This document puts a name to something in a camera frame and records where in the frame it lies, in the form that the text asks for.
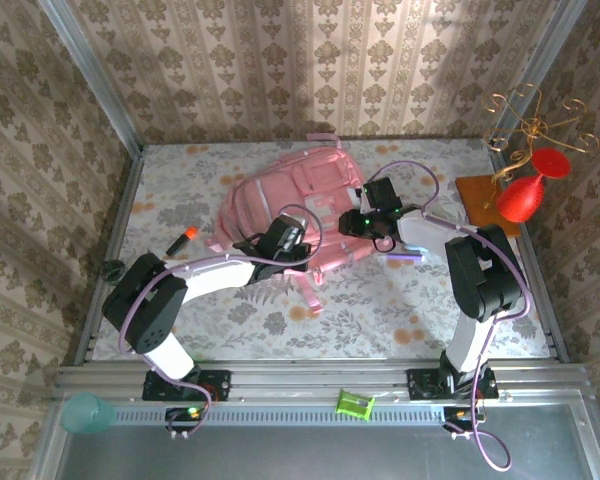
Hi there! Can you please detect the pink school backpack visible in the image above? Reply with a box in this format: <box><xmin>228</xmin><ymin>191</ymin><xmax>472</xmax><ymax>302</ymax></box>
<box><xmin>204</xmin><ymin>132</ymin><xmax>381</xmax><ymax>316</ymax></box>

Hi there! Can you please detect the black marker with orange cap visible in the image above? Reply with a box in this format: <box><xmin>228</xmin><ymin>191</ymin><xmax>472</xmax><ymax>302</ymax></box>
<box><xmin>164</xmin><ymin>225</ymin><xmax>200</xmax><ymax>255</ymax></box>

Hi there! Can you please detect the glass bottle with black cap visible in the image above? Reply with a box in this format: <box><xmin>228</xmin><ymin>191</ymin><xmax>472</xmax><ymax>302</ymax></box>
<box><xmin>102</xmin><ymin>259</ymin><xmax>129</xmax><ymax>284</ymax></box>

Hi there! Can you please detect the teal plastic cup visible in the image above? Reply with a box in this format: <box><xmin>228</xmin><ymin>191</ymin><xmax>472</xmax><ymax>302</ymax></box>
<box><xmin>59</xmin><ymin>391</ymin><xmax>116</xmax><ymax>435</ymax></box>

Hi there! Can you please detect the floral table cover sheet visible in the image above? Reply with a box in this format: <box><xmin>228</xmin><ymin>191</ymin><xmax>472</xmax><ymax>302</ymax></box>
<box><xmin>92</xmin><ymin>139</ymin><xmax>554</xmax><ymax>361</ymax></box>

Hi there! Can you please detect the aluminium corner post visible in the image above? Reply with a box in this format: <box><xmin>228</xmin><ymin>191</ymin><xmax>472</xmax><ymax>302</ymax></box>
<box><xmin>488</xmin><ymin>0</ymin><xmax>589</xmax><ymax>151</ymax></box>
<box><xmin>37</xmin><ymin>0</ymin><xmax>145</xmax><ymax>157</ymax></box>

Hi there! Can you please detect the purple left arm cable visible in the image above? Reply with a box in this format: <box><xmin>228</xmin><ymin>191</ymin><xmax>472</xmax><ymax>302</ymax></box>
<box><xmin>117</xmin><ymin>202</ymin><xmax>326</xmax><ymax>441</ymax></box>

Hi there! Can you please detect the red plastic goblet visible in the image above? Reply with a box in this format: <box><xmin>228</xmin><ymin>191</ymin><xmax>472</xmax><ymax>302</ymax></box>
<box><xmin>496</xmin><ymin>147</ymin><xmax>572</xmax><ymax>224</ymax></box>

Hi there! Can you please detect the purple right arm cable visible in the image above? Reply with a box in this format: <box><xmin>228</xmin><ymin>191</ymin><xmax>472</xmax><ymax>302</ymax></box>
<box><xmin>364</xmin><ymin>159</ymin><xmax>534</xmax><ymax>474</ymax></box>

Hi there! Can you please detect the grey metal shelf plate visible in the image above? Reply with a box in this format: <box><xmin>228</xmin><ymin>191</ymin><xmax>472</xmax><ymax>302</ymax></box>
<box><xmin>29</xmin><ymin>403</ymin><xmax>600</xmax><ymax>480</ymax></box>

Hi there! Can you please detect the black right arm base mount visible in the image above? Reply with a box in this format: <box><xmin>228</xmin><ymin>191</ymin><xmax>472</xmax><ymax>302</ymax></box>
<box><xmin>406</xmin><ymin>367</ymin><xmax>496</xmax><ymax>401</ymax></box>

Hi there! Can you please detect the grey slotted cable duct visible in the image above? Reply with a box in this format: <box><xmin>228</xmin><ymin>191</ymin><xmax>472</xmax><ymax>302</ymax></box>
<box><xmin>110</xmin><ymin>404</ymin><xmax>449</xmax><ymax>427</ymax></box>

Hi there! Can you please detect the green packet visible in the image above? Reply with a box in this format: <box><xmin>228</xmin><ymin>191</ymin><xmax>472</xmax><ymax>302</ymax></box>
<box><xmin>334</xmin><ymin>388</ymin><xmax>376</xmax><ymax>422</ymax></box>

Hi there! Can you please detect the gold wire stand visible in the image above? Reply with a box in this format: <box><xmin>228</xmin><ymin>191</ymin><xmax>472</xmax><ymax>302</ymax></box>
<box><xmin>482</xmin><ymin>82</ymin><xmax>600</xmax><ymax>211</ymax></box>

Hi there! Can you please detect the wooden base board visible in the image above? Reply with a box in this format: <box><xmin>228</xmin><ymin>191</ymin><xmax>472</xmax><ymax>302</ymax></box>
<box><xmin>454</xmin><ymin>174</ymin><xmax>525</xmax><ymax>242</ymax></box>

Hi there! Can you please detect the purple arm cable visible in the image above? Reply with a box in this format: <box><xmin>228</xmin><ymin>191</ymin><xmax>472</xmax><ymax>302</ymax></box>
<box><xmin>117</xmin><ymin>202</ymin><xmax>326</xmax><ymax>441</ymax></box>
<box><xmin>364</xmin><ymin>159</ymin><xmax>534</xmax><ymax>474</ymax></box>

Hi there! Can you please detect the aluminium table side rail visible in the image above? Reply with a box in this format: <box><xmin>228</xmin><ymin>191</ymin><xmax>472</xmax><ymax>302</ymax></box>
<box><xmin>73</xmin><ymin>148</ymin><xmax>145</xmax><ymax>365</ymax></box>
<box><xmin>487</xmin><ymin>142</ymin><xmax>570</xmax><ymax>362</ymax></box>

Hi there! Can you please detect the aluminium front rail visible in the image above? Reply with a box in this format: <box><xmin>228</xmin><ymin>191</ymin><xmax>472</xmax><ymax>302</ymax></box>
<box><xmin>54</xmin><ymin>358</ymin><xmax>592</xmax><ymax>404</ymax></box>

